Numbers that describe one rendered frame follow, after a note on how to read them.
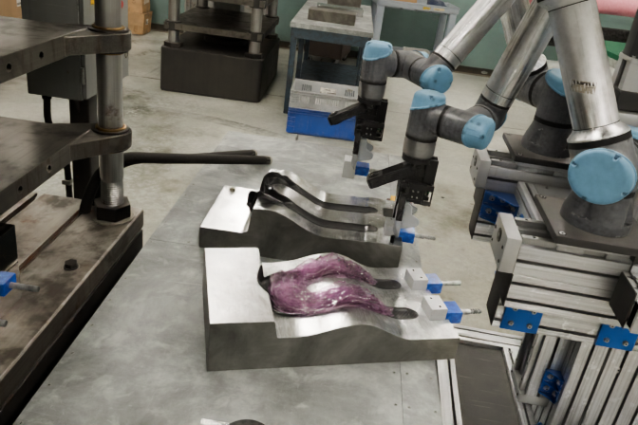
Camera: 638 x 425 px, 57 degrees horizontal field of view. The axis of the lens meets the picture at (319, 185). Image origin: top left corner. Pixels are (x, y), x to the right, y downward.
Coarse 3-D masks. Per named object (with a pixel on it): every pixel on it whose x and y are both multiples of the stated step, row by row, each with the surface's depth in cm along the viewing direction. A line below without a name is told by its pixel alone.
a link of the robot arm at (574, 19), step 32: (544, 0) 110; (576, 0) 108; (576, 32) 109; (576, 64) 110; (608, 64) 111; (576, 96) 112; (608, 96) 111; (576, 128) 115; (608, 128) 111; (576, 160) 112; (608, 160) 109; (576, 192) 115; (608, 192) 112
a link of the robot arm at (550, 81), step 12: (552, 72) 170; (540, 84) 173; (552, 84) 168; (528, 96) 178; (540, 96) 172; (552, 96) 168; (564, 96) 166; (540, 108) 172; (552, 108) 169; (564, 108) 168; (552, 120) 170; (564, 120) 169
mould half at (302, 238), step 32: (224, 192) 165; (288, 192) 154; (320, 192) 166; (224, 224) 148; (256, 224) 144; (288, 224) 143; (384, 224) 152; (288, 256) 147; (352, 256) 145; (384, 256) 144
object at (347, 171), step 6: (348, 156) 175; (348, 162) 171; (360, 162) 175; (348, 168) 172; (360, 168) 172; (366, 168) 172; (372, 168) 174; (342, 174) 173; (348, 174) 173; (354, 174) 173; (360, 174) 173; (366, 174) 172
